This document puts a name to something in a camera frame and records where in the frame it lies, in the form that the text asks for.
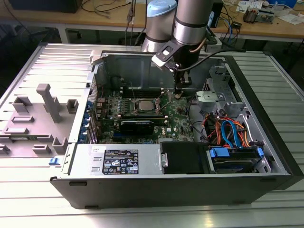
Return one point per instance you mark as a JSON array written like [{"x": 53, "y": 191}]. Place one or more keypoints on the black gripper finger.
[{"x": 178, "y": 82}]

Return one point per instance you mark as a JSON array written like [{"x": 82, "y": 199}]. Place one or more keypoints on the thin metal locking lever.
[
  {"x": 162, "y": 105},
  {"x": 133, "y": 90}
]

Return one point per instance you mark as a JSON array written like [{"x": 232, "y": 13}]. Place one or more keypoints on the silver CPU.
[{"x": 146, "y": 105}]

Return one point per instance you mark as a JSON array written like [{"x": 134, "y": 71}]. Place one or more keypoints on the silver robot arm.
[{"x": 190, "y": 21}]

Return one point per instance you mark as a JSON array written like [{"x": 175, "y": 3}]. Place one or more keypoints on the CPU socket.
[{"x": 136, "y": 105}]

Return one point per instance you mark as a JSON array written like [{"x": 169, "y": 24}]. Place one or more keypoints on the blue slot retainer clip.
[
  {"x": 82, "y": 139},
  {"x": 89, "y": 105},
  {"x": 83, "y": 129},
  {"x": 86, "y": 118}
]

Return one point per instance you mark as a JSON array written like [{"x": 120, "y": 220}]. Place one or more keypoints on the round coin cell battery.
[{"x": 177, "y": 96}]

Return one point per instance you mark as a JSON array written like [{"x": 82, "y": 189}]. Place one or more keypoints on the green motherboard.
[{"x": 177, "y": 118}]

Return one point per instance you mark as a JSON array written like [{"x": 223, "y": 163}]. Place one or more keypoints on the installed RAM stick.
[{"x": 142, "y": 117}]

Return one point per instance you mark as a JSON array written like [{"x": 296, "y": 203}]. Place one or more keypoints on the black upright tower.
[{"x": 218, "y": 14}]

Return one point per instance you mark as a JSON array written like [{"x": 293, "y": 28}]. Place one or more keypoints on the small black box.
[{"x": 237, "y": 25}]

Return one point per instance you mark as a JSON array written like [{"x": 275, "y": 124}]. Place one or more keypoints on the black graphics card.
[{"x": 136, "y": 127}]

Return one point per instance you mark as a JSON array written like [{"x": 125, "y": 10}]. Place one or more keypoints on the black drive bay box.
[{"x": 183, "y": 158}]

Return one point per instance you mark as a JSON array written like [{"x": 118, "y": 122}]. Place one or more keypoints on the small copper transformer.
[{"x": 250, "y": 15}]

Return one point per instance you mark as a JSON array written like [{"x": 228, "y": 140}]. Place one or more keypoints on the hard disk in blue carrier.
[{"x": 219, "y": 152}]

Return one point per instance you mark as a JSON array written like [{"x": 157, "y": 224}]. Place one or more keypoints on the white printed papers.
[{"x": 249, "y": 4}]

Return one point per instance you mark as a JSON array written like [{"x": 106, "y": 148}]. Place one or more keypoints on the grey circuit device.
[{"x": 266, "y": 15}]

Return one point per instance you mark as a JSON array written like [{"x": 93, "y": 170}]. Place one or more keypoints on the white paper sheet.
[{"x": 291, "y": 19}]

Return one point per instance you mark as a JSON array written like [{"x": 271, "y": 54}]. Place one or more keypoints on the black PC case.
[{"x": 142, "y": 192}]

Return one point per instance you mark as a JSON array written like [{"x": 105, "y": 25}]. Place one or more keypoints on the wooden desk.
[{"x": 71, "y": 17}]

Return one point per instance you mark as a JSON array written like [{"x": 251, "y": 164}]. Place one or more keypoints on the silver power supply unit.
[{"x": 83, "y": 161}]

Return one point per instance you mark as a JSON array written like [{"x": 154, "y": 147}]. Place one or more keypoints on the small blue plastic clip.
[{"x": 54, "y": 162}]

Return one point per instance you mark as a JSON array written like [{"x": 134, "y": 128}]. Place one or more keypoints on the large black box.
[{"x": 47, "y": 6}]

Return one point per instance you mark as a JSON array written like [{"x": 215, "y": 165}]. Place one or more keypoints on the grey parts rack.
[{"x": 35, "y": 128}]

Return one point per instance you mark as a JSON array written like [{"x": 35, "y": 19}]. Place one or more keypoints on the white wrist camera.
[{"x": 160, "y": 62}]

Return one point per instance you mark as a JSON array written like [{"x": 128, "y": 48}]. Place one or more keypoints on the grey metal drive bracket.
[{"x": 209, "y": 102}]

